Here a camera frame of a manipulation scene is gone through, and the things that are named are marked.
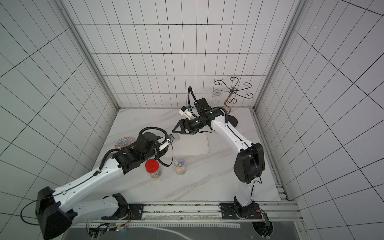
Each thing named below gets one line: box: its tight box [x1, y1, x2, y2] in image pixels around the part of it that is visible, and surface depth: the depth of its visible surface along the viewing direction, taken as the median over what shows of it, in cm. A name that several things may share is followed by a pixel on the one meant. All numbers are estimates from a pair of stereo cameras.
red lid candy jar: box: [145, 158, 161, 179], surface depth 79 cm
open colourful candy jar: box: [174, 158, 187, 176], surface depth 82 cm
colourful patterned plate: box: [113, 137, 134, 149], surface depth 97 cm
